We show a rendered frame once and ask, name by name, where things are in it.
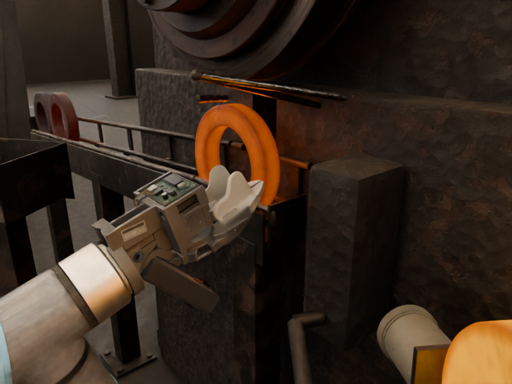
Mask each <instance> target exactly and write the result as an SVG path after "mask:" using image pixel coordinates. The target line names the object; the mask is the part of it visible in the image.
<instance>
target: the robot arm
mask: <svg viewBox="0 0 512 384"><path fill-rule="evenodd" d="M263 191H264V182H263V181H260V180H257V181H251V182H247V181H246V180H245V177H244V176H243V174H242V173H241V172H239V171H235V172H233V173H232V174H231V175H230V173H228V171H227V170H226V168H225V167H224V166H222V165H217V166H215V167H214V168H212V169H211V171H210V180H209V186H208V188H207V189H206V190H205V189H204V186H203V185H199V184H197V183H194V182H193V181H190V180H188V179H186V178H183V177H181V176H179V175H177V174H174V173H173V174H172V171H169V172H167V173H166V174H164V175H162V176H161V177H159V178H157V179H155V180H154V181H152V182H150V183H148V184H147V185H145V186H143V187H141V188H140V189H138V190H136V191H134V192H133V193H134V196H135V198H134V201H133V202H134V205H135V208H133V209H132V210H130V211H129V212H127V213H125V214H123V215H122V216H120V217H118V218H117V219H115V220H113V221H112V222H108V221H106V220H105V219H100V220H98V221H97V222H95V223H94V224H92V225H91V226H92V227H93V229H94V231H95V233H96V235H97V236H98V238H99V240H98V241H97V244H93V243H90V244H89V245H86V246H85V247H84V248H82V249H80V250H78V251H77V252H76V253H74V254H72V255H70V256H68V257H67V258H65V259H64V260H62V261H60V262H59V263H57V264H56V265H54V266H52V267H51V268H49V269H47V270H45V271H44V272H43V273H41V274H39V275H37V276H36V277H34V278H33V279H31V280H29V281H27V282H26V283H24V284H22V285H21V286H19V287H18V288H16V289H15V290H12V291H11V292H10V293H8V294H6V295H4V296H3V297H2V298H0V384H118V383H117V381H116V380H115V378H113V376H112V375H111V374H110V373H109V372H108V371H107V370H106V368H105V367H104V365H103V363H102V362H101V361H100V359H99V358H98V356H97V354H96V353H95V352H94V350H93V349H92V347H91V346H90V344H89V343H88V341H87V340H86V339H85V337H84V335H85V334H87V333H88V332H89V331H90V330H92V328H95V327H96V326H98V325H99V324H100V323H102V322H104V321H105V320H106V319H108V318H110V317H111V316H112V315H113V314H114V313H116V312H118V311H119V310H120V309H122V308H123V307H124V306H126V305H127V304H129V303H130V301H131V296H136V295H137V294H139V293H140V292H142V291H143V290H144V289H145V284H144V282H143V280H144V281H146V282H148V283H150V284H152V285H153V286H156V287H158V288H159V289H161V290H164V291H165V292H167V293H170V294H171V295H173V296H176V297H177V298H179V299H181V300H182V301H183V302H184V304H185V305H187V306H189V307H191V308H195V309H201V310H203V311H204V312H206V313H210V312H211V311H212V310H213V308H214V306H215V305H216V303H217V302H218V300H219V296H218V295H216V294H215V293H214V292H213V291H212V290H211V288H210V286H209V284H208V283H207V282H206V281H205V280H203V279H201V278H198V277H194V278H193V277H190V276H189V275H187V274H186V273H184V272H182V271H180V270H178V269H177V268H175V267H173V266H171V265H170V264H168V263H166V262H165V261H163V260H161V259H160V258H163V259H165V260H167V261H169V262H171V263H172V264H175V265H177V266H179V265H181V263H182V264H184V265H185V264H187V263H188V262H194V261H199V259H201V258H203V257H205V256H207V255H208V254H210V253H211V252H212V253H214V252H216V251H217V250H218V249H219V248H221V247H222V246H223V245H226V244H228V243H229V242H230V241H232V240H233V239H234V238H236V237H237V236H238V235H239V234H240V233H241V231H242V230H243V228H244V227H245V226H246V225H247V223H248V221H249V220H250V219H251V216H252V213H253V212H254V210H255V209H256V207H257V205H258V203H259V201H260V198H261V196H262V193H263ZM136 200H137V206H136ZM216 220H217V222H216V223H215V224H214V225H213V221H216ZM156 256H159V257H160V258H157V257H156Z"/></svg>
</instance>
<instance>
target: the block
mask: <svg viewBox="0 0 512 384"><path fill-rule="evenodd" d="M404 176H405V168H404V165H401V164H400V163H398V162H394V161H391V160H387V159H384V158H378V157H374V156H371V155H364V154H361V153H356V154H353V155H347V156H344V157H341V158H336V159H333V160H330V161H326V162H322V163H318V164H315V165H313V166H312V167H311V170H310V172H309V200H308V217H307V235H306V268H305V286H304V303H303V312H311V311H315V310H322V311H323V312H324V315H325V325H321V326H317V327H313V328H307V329H308V330H310V331H311V332H312V333H314V334H316V335H317V336H319V337H320V338H321V339H323V340H324V341H326V342H328V343H329V344H330V345H332V346H333V347H335V348H337V349H338V350H342V351H347V350H350V349H351V348H352V347H354V346H356V345H357V344H359V343H360V342H361V341H362V340H364V339H365V338H367V337H368V336H370V335H371V334H372V333H374V332H375V331H377V329H378V327H379V323H380V322H381V321H382V319H383V317H384V316H385V315H386V314H387V313H388V307H389V294H390V288H391V282H392V270H393V264H394V257H395V246H396V239H397V232H398V221H399V214H400V208H401V201H402V190H403V183H404Z"/></svg>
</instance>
